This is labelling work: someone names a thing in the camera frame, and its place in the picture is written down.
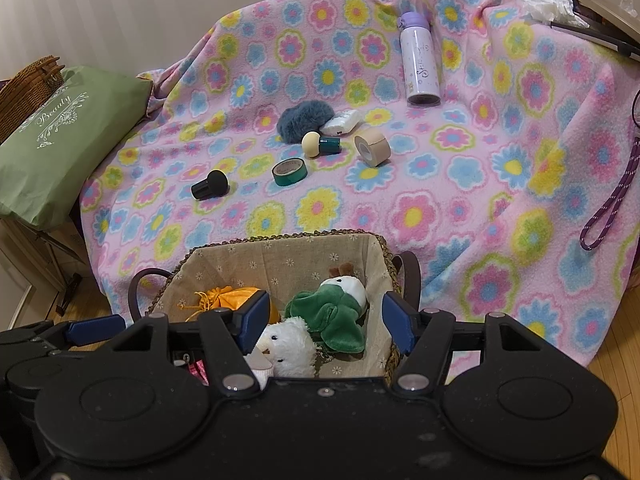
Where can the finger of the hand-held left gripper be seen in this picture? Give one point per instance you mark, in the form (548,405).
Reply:
(95,330)

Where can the purple white bottle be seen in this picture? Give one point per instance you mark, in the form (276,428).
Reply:
(420,60)

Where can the brown wicker basket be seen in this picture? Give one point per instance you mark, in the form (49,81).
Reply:
(27,87)

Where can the woven basket with fabric lining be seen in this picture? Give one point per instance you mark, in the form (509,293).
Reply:
(300,265)

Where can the green embroidered pillow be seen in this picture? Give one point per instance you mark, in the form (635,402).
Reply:
(65,145)

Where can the beige tape roll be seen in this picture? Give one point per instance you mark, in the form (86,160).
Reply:
(372,149)

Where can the white plush toy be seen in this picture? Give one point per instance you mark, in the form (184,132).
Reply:
(290,350)

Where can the green frog plush toy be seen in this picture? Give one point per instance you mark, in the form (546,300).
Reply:
(325,317)

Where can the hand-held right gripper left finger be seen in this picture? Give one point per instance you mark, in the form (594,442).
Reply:
(252,322)

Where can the cream sponge with teal base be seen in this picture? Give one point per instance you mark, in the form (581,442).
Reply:
(320,144)

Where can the beige flat board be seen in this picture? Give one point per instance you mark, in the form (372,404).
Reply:
(607,22)

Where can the pink flower fleece blanket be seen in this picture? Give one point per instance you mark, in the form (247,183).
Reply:
(400,210)

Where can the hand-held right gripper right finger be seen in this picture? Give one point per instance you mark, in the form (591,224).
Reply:
(400,322)

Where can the crumpled white tissue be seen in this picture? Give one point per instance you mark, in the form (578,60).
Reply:
(547,7)

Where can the green tape roll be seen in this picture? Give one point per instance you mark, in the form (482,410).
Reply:
(290,177)

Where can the white tissue packet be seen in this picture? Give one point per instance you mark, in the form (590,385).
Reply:
(342,122)

